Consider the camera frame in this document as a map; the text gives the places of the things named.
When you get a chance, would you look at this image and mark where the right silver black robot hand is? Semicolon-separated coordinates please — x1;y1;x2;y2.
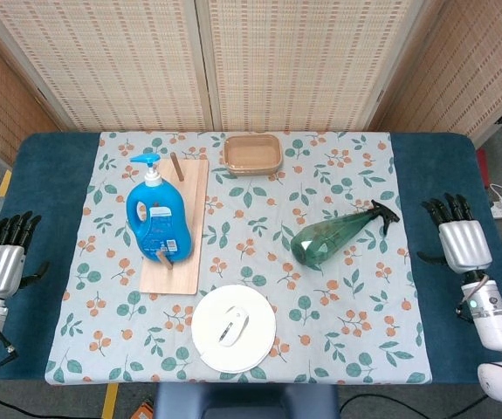
416;192;494;275

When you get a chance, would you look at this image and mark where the green spray bottle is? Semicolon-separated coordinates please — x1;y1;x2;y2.
290;199;402;267

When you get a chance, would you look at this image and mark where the blue detergent pump bottle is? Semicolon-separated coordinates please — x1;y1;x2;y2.
126;153;195;263

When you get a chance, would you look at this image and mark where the red flat object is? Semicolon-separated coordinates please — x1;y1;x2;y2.
476;148;494;189

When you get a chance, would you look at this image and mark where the dark blue table cover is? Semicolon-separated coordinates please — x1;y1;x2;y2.
0;132;502;386

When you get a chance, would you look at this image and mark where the wooden board with pegs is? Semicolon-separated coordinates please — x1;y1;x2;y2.
139;151;210;296

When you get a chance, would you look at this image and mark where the floral print tablecloth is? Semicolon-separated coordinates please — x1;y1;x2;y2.
44;130;434;386

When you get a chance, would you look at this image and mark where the white paper plate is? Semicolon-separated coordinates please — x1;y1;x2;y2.
190;284;277;374

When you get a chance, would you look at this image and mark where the brown rectangular container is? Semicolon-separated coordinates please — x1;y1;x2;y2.
223;134;285;177

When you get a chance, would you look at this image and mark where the woven folding screen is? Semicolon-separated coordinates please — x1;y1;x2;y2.
0;0;502;166

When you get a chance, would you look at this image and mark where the white computer mouse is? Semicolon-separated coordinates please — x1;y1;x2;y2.
218;306;250;348

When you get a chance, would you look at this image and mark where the dark blue chair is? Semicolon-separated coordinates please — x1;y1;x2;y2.
153;382;341;419

